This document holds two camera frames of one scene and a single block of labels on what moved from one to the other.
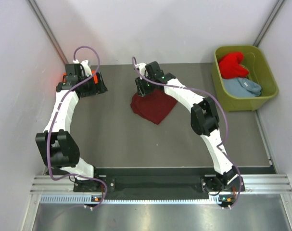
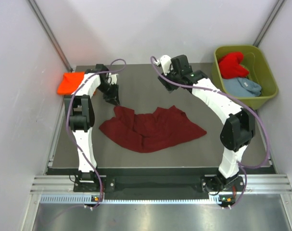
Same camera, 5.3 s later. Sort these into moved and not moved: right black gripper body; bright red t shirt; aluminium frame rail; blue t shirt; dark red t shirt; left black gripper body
Moved: right black gripper body; left black gripper body; dark red t shirt
Not moved: bright red t shirt; blue t shirt; aluminium frame rail
